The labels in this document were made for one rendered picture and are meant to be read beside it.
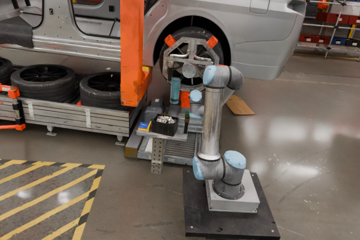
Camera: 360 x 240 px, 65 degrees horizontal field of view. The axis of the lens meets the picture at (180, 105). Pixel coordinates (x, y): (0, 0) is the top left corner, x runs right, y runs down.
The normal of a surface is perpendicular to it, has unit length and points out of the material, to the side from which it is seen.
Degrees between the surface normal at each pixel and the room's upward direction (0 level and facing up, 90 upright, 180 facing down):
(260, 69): 90
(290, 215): 0
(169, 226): 0
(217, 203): 90
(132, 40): 90
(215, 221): 0
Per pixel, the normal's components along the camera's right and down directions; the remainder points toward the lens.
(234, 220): 0.09, -0.88
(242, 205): 0.02, 0.46
